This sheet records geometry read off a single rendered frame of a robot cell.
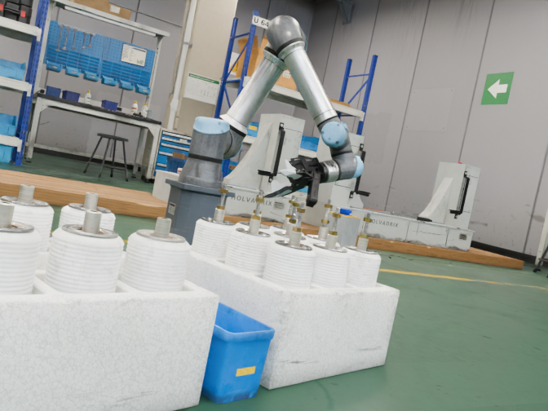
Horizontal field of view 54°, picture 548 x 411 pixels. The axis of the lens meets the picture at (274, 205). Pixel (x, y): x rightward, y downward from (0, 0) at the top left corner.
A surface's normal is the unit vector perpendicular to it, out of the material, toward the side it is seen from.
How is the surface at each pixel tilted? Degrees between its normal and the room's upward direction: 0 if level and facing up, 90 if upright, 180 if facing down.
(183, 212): 90
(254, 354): 92
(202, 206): 90
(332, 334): 90
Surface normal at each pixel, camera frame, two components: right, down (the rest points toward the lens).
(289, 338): 0.70, 0.18
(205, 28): 0.48, 0.15
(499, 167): -0.85, -0.15
